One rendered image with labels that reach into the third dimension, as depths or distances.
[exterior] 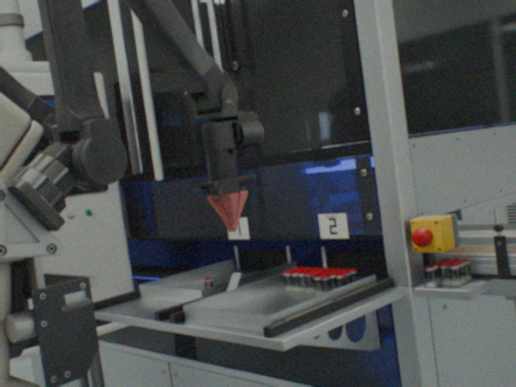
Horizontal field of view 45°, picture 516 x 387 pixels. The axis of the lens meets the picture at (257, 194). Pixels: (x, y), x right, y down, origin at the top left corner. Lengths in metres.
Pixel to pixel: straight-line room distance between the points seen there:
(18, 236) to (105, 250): 1.15
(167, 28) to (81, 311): 0.49
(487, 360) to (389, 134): 0.68
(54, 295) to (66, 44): 0.39
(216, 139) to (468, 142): 0.76
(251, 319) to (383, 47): 0.64
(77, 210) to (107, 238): 0.13
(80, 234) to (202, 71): 1.01
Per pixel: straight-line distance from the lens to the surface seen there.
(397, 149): 1.40
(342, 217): 1.49
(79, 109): 0.96
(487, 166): 1.77
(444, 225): 1.36
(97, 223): 2.04
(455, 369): 1.62
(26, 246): 0.92
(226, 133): 1.15
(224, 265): 1.88
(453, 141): 1.62
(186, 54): 1.11
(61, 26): 0.97
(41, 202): 0.89
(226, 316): 1.26
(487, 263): 1.45
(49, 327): 1.07
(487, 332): 1.76
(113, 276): 2.07
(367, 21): 1.43
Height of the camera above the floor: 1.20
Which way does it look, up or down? 3 degrees down
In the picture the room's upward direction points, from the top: 8 degrees counter-clockwise
